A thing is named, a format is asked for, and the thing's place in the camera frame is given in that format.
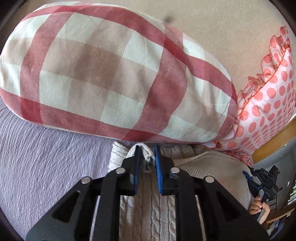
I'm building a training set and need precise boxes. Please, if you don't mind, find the cream cable-knit sweater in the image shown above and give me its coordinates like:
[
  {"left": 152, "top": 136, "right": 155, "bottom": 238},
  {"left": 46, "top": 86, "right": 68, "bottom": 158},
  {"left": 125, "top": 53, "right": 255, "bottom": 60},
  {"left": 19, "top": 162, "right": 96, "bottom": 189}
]
[{"left": 119, "top": 143, "right": 252, "bottom": 240}]

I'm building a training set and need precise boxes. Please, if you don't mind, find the person's right hand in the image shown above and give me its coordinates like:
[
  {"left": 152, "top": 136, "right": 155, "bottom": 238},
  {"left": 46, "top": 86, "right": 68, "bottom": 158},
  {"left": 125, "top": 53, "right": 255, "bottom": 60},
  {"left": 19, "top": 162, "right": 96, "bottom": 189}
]
[{"left": 249, "top": 196, "right": 270, "bottom": 225}]

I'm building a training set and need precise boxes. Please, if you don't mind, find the wooden bed headboard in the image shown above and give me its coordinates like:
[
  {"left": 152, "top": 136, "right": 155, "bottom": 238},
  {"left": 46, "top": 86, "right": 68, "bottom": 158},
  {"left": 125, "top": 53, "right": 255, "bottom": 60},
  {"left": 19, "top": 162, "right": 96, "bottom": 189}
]
[{"left": 252, "top": 118, "right": 296, "bottom": 164}]

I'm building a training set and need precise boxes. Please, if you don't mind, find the lavender bed sheet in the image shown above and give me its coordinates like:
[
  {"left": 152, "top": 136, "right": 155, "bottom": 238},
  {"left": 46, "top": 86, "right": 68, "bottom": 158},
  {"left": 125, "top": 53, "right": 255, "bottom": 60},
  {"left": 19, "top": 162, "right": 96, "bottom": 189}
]
[{"left": 1, "top": 103, "right": 113, "bottom": 237}]

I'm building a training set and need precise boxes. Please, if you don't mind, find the pink polka dot pillow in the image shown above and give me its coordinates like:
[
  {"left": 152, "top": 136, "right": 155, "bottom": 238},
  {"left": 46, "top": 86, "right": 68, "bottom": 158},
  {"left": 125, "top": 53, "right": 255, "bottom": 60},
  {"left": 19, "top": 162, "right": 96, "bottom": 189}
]
[{"left": 205, "top": 26, "right": 295, "bottom": 165}]

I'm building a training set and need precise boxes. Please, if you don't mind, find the red checkered pillow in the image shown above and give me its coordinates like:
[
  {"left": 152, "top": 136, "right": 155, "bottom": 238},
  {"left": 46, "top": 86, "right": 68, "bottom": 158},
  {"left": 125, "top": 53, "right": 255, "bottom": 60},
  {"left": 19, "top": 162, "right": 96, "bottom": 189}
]
[{"left": 1, "top": 2, "right": 237, "bottom": 144}]

